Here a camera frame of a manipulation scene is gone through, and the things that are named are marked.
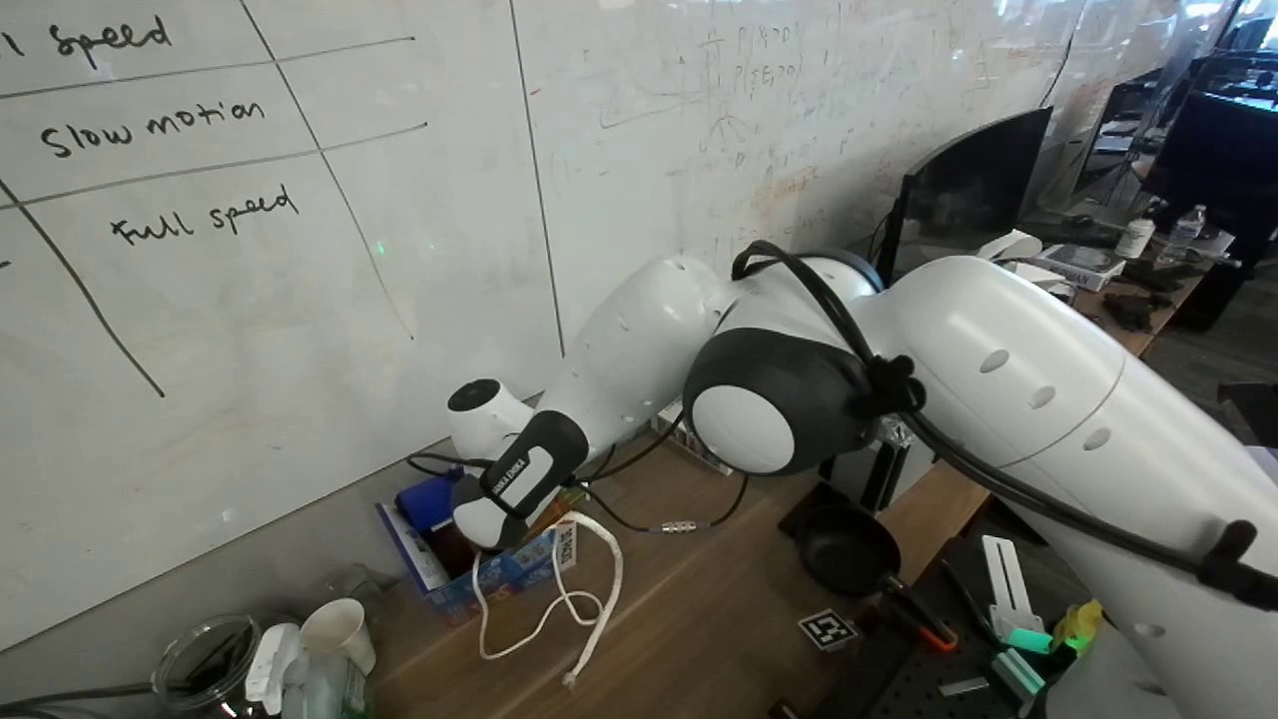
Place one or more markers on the black computer monitor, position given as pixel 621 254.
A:
pixel 982 184

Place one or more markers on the white paper cup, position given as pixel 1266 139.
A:
pixel 341 634

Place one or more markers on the glass jar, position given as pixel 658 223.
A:
pixel 203 660

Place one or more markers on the black perforated breadboard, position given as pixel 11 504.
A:
pixel 922 685

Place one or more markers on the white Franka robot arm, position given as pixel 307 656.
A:
pixel 1039 403

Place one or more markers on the large white whiteboard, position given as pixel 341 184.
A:
pixel 663 132

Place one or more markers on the blue cardboard snack box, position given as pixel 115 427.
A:
pixel 426 509

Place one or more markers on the teal plastic part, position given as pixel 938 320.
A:
pixel 1029 641
pixel 1019 678

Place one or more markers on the black white fiducial tag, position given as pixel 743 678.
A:
pixel 827 630

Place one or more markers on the white slotted bracket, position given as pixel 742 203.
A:
pixel 1010 580

